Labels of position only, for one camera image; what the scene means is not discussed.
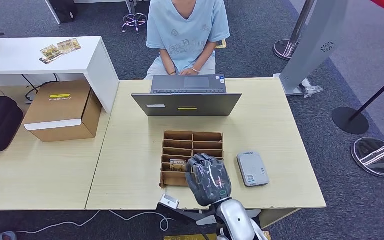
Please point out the brown slotted card organizer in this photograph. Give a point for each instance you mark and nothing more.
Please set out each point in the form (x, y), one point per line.
(175, 145)

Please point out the white desk shelf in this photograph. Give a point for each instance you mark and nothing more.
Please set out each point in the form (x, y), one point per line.
(16, 56)

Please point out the gold floor sheet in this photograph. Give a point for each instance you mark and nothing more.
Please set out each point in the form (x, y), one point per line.
(185, 237)

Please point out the person's right hand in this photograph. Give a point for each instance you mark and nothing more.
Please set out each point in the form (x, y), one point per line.
(173, 73)

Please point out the brown cardboard box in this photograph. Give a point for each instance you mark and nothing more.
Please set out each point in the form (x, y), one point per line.
(60, 111)

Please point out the chrome stanchion post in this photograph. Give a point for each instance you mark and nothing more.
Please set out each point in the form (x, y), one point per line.
(296, 30)

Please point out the grey laptop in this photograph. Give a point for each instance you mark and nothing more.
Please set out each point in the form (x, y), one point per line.
(186, 104)

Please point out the clear plastic bag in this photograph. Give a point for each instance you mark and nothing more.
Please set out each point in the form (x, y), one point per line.
(313, 89)

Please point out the black stanchion post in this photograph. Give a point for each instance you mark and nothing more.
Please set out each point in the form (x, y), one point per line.
(350, 120)

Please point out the grey kiosk panel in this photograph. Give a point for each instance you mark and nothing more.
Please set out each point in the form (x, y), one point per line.
(314, 43)

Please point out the person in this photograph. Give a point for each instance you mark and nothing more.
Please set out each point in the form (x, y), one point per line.
(187, 30)

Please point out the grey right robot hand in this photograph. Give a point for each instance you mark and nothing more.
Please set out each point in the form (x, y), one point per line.
(208, 180)

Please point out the person's left hand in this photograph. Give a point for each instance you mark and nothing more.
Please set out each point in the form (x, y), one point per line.
(188, 71)

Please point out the person's right forearm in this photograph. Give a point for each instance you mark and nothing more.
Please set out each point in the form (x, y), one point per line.
(166, 61)

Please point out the black box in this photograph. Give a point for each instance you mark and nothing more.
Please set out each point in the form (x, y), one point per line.
(62, 11)

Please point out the chrome stool base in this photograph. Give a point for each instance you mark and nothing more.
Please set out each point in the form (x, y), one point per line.
(134, 19)

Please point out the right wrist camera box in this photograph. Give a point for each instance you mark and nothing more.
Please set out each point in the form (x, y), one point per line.
(169, 201)

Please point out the grey card reader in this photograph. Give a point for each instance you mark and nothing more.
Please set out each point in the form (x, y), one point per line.
(252, 169)

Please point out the chrome stanchion base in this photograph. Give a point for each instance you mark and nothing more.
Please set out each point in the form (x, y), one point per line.
(374, 157)

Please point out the person's left forearm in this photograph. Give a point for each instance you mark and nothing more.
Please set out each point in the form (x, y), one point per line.
(205, 56)

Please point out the blue shoe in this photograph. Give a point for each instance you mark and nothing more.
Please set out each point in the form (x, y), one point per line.
(4, 236)

